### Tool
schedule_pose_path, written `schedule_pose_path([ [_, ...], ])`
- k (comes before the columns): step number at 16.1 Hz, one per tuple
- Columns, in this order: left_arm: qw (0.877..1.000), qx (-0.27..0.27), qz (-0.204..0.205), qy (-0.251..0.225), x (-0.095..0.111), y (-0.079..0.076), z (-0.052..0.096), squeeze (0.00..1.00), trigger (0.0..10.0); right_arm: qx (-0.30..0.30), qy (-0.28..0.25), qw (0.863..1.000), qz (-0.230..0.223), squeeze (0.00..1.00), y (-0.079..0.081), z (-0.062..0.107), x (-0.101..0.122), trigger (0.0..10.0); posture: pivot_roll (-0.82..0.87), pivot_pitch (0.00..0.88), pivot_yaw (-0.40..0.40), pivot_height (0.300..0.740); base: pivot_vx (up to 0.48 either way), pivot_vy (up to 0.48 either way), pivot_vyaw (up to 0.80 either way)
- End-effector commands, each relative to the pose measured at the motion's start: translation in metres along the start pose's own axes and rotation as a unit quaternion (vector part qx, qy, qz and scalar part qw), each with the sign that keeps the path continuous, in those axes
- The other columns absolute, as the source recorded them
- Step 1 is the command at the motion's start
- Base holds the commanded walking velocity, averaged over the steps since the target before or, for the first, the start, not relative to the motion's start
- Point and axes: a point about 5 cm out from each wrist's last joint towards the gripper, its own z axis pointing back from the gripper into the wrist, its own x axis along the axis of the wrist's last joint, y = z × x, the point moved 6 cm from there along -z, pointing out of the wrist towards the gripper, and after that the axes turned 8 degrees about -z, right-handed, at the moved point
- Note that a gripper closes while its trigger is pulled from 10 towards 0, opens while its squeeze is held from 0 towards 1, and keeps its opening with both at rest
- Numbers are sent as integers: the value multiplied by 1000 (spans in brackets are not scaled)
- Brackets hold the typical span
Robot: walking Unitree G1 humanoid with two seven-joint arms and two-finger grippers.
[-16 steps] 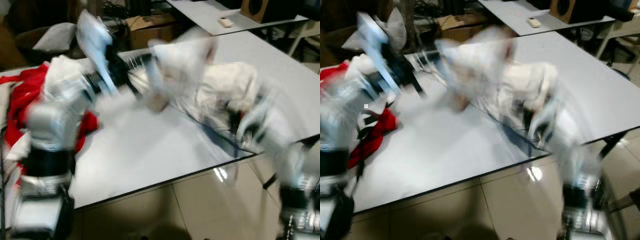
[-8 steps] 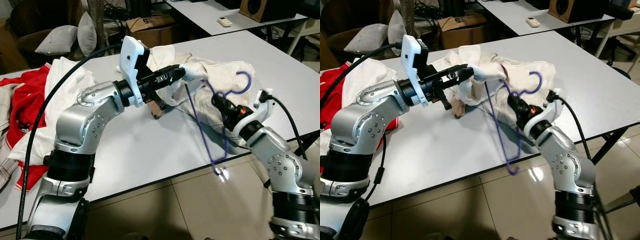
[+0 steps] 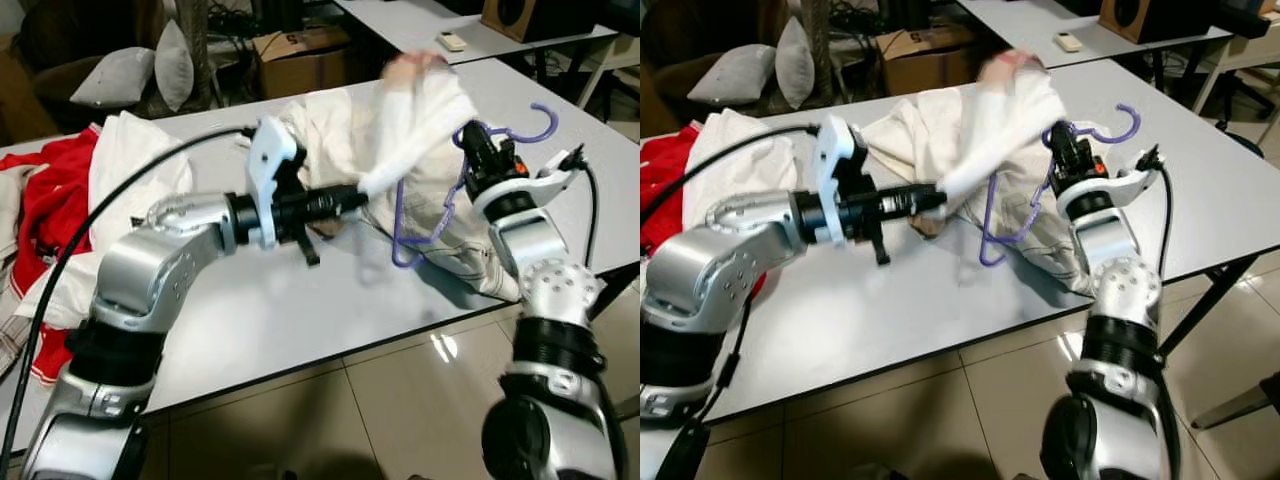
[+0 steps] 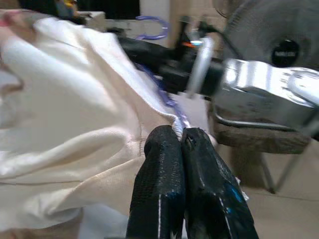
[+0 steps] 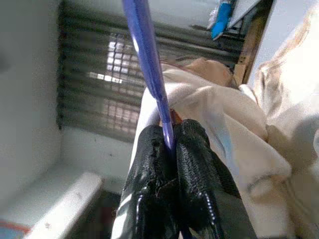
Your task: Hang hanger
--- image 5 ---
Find blue plastic object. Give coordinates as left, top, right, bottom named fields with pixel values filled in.
left=211, top=0, right=236, bottom=41

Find white t-shirt brown print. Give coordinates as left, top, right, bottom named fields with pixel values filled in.
left=111, top=4, right=319, bottom=239

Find thick purple plastic hanger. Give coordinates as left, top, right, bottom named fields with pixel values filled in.
left=121, top=0, right=177, bottom=156

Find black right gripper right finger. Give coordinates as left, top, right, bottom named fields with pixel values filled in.
left=173, top=119, right=258, bottom=239

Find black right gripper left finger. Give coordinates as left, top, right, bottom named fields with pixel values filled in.
left=116, top=123, right=180, bottom=239

